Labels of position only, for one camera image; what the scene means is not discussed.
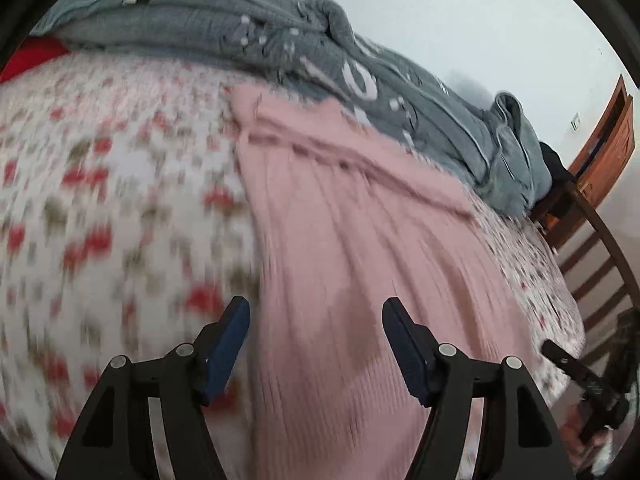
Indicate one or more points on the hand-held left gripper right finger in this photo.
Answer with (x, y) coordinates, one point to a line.
(407, 355)

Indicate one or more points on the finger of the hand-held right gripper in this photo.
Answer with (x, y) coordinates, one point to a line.
(567, 362)

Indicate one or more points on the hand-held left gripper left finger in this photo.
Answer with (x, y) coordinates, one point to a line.
(227, 345)

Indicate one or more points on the pink knit sweater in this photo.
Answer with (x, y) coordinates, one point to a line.
(350, 270)

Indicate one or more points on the person's right hand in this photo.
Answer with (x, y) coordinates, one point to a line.
(575, 440)

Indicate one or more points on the person's camouflage pants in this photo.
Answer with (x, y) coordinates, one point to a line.
(627, 360)

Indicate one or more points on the floral bed sheet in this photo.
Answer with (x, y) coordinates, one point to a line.
(115, 210)

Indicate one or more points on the black cloth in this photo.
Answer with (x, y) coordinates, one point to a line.
(554, 162)

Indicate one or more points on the brown wooden door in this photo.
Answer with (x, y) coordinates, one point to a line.
(607, 145)

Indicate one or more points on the grey floral blanket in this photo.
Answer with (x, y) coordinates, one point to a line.
(300, 35)

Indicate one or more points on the red pillow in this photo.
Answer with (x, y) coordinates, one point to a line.
(30, 57)

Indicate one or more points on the white light switch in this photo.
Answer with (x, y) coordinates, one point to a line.
(575, 121)

